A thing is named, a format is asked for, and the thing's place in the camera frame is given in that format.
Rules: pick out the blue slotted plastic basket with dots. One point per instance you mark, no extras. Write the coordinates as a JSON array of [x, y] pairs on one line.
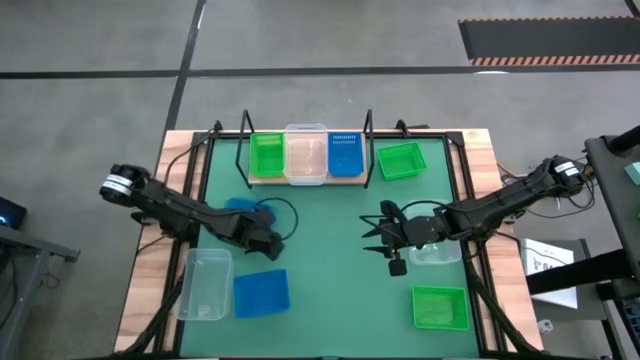
[[240, 204], [261, 294], [345, 155]]

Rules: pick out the black aluminium rig frame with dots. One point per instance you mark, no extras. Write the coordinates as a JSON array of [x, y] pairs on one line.
[[455, 137]]

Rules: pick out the small teal object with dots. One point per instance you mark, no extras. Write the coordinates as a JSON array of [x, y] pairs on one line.
[[634, 173]]

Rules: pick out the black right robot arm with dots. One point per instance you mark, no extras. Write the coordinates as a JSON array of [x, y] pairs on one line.
[[500, 202]]

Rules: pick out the black metal beam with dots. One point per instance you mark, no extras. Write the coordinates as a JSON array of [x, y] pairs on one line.
[[580, 272]]

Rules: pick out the small white floor object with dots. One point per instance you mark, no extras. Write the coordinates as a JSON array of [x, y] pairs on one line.
[[545, 326]]

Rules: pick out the green slotted plastic basket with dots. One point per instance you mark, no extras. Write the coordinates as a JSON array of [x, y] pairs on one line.
[[401, 161], [267, 155], [440, 307]]

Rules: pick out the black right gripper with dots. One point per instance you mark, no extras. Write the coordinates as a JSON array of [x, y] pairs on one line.
[[425, 230]]

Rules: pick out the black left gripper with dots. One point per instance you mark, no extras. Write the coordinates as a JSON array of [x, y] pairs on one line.
[[255, 232]]

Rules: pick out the wooden shelf with black frame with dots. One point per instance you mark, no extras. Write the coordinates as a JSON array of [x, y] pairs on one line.
[[265, 181]]

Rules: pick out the grey side table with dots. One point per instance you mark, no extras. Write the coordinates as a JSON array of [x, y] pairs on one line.
[[30, 250]]

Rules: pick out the white printed cardboard box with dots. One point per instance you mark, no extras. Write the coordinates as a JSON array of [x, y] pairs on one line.
[[535, 255]]

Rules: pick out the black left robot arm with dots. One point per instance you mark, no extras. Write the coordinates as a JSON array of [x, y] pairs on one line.
[[165, 202]]

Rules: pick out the clear plastic bin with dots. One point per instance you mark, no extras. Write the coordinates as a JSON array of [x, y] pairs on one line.
[[435, 255], [305, 157], [206, 285]]

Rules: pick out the green table mat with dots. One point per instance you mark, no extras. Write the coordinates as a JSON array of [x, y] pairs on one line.
[[340, 300]]

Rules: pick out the black floor mat striped edge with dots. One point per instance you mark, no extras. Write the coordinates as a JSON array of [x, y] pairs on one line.
[[550, 40]]

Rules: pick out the dark device with blue light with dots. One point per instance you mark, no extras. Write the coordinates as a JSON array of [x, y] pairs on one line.
[[10, 212]]

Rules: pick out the black equipment cart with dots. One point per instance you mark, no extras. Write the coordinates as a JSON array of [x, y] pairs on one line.
[[615, 190]]

